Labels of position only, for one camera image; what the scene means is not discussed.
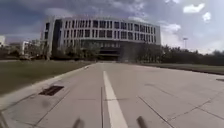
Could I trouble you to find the large curved pale building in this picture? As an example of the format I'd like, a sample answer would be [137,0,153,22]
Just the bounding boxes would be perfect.
[40,15,163,62]

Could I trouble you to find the white painted line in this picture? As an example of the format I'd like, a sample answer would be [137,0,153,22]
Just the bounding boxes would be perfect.
[102,70,130,128]

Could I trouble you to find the row of small trees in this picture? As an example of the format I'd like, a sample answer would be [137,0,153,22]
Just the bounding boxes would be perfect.
[22,41,102,62]

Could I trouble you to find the grey concrete slab road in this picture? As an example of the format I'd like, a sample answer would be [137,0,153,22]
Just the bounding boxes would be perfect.
[0,62,224,128]

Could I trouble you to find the robot's own part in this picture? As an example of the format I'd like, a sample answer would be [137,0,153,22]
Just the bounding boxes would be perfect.
[72,116,86,128]
[136,115,150,128]

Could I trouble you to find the row of dark trees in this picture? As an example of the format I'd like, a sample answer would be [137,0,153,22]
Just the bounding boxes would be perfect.
[119,42,224,67]

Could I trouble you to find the floodlight pole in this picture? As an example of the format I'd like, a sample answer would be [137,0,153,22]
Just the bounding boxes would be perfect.
[182,36,189,51]

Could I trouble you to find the grass field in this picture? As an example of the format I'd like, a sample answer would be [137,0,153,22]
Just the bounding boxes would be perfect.
[0,60,93,96]

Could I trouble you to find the pale concrete kerb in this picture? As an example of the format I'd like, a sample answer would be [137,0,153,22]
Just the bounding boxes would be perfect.
[0,62,97,112]

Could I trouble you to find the low pale buildings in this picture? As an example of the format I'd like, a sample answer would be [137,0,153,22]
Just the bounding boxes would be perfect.
[0,34,42,61]

